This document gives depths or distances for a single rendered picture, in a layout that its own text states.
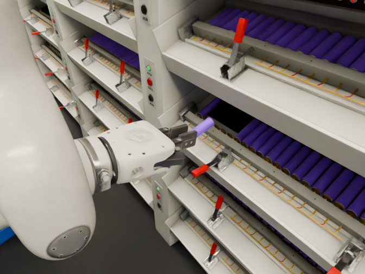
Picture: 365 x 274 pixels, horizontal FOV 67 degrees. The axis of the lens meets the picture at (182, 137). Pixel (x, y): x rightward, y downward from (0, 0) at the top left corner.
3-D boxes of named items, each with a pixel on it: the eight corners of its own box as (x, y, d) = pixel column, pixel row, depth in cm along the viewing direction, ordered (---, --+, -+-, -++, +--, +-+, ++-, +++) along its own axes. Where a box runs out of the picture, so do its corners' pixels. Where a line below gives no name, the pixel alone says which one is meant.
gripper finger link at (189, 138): (177, 147, 44) (207, 137, 48) (165, 137, 46) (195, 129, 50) (175, 162, 46) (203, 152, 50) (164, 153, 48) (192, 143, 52)
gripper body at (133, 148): (113, 160, 36) (180, 139, 42) (82, 125, 42) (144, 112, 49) (113, 202, 39) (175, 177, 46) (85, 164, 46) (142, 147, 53)
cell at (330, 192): (353, 178, 48) (331, 204, 46) (343, 172, 49) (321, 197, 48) (356, 173, 47) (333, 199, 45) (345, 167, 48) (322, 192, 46)
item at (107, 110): (155, 176, 90) (138, 152, 80) (82, 103, 128) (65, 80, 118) (199, 137, 95) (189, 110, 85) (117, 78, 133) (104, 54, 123)
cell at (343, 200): (365, 185, 47) (343, 211, 45) (354, 179, 48) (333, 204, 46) (368, 179, 45) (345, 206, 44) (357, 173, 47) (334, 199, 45)
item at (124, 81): (150, 126, 78) (130, 89, 68) (72, 62, 116) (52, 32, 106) (201, 85, 83) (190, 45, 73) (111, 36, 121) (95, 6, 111)
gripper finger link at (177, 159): (181, 168, 41) (187, 149, 46) (131, 157, 42) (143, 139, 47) (180, 175, 42) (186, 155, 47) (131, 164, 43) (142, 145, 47)
